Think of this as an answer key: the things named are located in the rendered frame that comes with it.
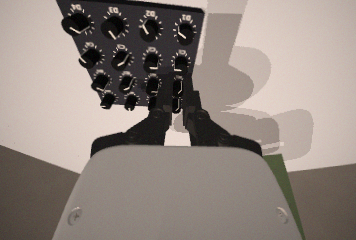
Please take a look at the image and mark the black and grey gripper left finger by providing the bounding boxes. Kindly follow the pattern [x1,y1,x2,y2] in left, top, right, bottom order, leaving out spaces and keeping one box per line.
[90,77,173,158]

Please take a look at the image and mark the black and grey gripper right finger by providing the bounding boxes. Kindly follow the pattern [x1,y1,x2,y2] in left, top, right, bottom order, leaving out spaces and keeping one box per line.
[182,78,263,158]

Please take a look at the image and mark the black knob box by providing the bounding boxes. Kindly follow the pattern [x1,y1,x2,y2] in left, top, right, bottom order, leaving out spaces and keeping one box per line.
[56,0,205,114]

